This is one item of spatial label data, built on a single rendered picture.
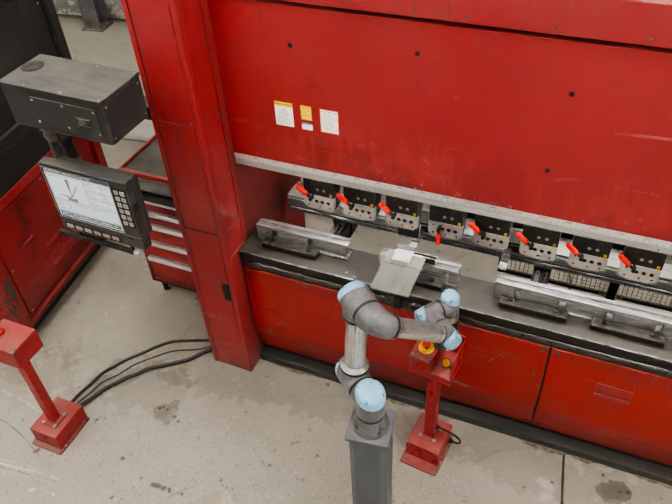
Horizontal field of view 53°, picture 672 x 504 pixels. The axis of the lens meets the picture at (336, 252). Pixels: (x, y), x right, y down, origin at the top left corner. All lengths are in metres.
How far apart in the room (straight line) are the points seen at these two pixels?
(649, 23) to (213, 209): 1.94
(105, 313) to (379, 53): 2.72
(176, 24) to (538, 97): 1.36
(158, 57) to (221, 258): 1.06
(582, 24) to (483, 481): 2.24
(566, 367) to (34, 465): 2.75
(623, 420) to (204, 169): 2.24
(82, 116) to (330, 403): 2.05
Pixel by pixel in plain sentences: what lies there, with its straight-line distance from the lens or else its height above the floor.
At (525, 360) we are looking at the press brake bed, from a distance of 3.31.
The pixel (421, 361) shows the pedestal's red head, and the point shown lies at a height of 0.76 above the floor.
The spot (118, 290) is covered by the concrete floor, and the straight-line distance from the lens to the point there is 4.77.
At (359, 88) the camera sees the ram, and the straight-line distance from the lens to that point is 2.76.
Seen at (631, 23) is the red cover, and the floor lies 2.23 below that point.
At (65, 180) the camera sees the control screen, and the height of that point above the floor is 1.53.
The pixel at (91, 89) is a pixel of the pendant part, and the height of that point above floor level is 1.95.
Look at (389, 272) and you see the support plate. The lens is 3.12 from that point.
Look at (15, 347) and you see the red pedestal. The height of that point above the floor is 0.80.
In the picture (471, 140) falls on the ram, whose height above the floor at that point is 1.69.
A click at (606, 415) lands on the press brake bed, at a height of 0.41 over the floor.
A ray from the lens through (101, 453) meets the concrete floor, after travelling 3.98.
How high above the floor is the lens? 3.17
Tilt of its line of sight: 42 degrees down
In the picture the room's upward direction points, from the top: 4 degrees counter-clockwise
